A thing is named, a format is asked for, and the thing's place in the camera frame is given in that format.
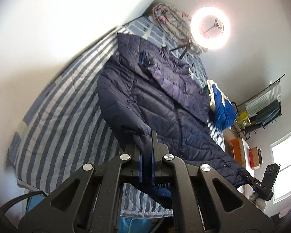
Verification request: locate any navy quilted puffer jacket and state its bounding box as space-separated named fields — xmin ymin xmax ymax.
xmin=96 ymin=32 xmax=248 ymax=209

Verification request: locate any gloved right hand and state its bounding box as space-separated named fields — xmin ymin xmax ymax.
xmin=248 ymin=192 xmax=267 ymax=212

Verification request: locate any red book box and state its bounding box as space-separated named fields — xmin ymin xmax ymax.
xmin=248 ymin=147 xmax=263 ymax=170

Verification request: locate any orange white box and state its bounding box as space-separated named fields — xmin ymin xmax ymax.
xmin=230 ymin=137 xmax=250 ymax=169

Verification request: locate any window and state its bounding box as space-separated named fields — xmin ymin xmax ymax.
xmin=271 ymin=132 xmax=291 ymax=203

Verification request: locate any dark hanging garment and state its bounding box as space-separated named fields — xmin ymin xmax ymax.
xmin=249 ymin=99 xmax=281 ymax=129

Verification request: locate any yellow box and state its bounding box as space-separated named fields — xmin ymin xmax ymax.
xmin=236 ymin=111 xmax=251 ymax=128

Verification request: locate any blue white garment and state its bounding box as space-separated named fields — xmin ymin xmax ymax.
xmin=207 ymin=79 xmax=236 ymax=131

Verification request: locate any blue striped bed sheet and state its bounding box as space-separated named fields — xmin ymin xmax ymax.
xmin=7 ymin=14 xmax=226 ymax=218

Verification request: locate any striped hanging towel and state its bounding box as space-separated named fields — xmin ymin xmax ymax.
xmin=244 ymin=81 xmax=281 ymax=117

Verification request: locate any black tripod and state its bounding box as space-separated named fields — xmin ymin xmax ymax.
xmin=170 ymin=40 xmax=191 ymax=59

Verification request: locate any floral folded blanket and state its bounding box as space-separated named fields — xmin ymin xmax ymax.
xmin=152 ymin=3 xmax=208 ymax=55

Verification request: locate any ring light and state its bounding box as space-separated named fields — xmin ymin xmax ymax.
xmin=190 ymin=6 xmax=231 ymax=50

